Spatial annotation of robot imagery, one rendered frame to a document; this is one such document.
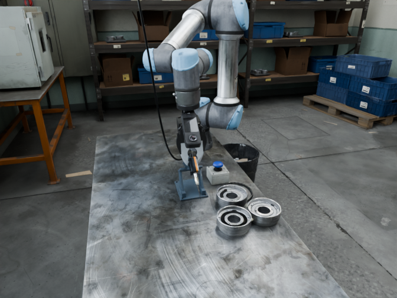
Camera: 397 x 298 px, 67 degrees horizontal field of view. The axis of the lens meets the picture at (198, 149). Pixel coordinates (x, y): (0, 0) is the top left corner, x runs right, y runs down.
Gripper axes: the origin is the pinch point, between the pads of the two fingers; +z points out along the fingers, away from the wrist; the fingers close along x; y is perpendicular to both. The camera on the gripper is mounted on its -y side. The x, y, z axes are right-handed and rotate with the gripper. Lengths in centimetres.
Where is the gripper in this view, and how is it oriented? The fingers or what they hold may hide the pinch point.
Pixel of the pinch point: (192, 162)
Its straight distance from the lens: 99.4
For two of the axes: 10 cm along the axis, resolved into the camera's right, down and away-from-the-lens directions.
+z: 0.5, 8.8, 4.7
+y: -1.8, -4.5, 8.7
